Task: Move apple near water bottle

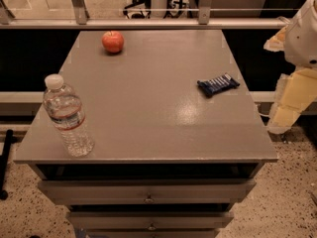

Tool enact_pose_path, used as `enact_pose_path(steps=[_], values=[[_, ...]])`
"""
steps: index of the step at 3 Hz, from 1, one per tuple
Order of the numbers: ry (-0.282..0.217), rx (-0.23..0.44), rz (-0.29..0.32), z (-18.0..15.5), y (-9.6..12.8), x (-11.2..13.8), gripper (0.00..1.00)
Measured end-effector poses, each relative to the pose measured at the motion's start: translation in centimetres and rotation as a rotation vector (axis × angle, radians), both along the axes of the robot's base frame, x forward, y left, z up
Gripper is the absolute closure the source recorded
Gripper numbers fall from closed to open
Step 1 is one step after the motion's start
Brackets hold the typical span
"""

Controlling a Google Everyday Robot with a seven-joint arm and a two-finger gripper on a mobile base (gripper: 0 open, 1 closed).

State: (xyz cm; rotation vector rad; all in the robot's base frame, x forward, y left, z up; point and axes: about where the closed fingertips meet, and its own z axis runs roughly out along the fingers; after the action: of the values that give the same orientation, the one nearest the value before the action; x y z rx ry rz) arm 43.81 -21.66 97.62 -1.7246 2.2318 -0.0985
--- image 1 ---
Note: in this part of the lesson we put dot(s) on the grey drawer cabinet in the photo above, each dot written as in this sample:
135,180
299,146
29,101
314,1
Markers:
150,121

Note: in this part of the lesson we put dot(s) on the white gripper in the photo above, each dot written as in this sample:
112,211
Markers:
303,40

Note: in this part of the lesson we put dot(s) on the black office chair base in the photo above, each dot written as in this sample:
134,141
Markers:
138,4

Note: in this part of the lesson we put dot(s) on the black stand leg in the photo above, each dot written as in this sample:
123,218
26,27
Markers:
9,138

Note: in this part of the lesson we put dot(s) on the metal railing frame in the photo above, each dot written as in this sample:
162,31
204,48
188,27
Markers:
76,14

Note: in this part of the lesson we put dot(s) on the grey drawer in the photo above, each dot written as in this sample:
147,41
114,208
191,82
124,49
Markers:
146,192
149,220

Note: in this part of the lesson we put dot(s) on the top grey drawer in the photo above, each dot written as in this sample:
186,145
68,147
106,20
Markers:
146,192

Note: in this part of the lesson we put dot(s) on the red apple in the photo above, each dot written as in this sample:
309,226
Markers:
112,42

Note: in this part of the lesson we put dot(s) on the clear plastic water bottle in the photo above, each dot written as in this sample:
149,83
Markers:
66,111

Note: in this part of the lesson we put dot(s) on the blue snack bar wrapper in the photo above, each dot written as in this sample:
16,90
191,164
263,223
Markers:
217,85

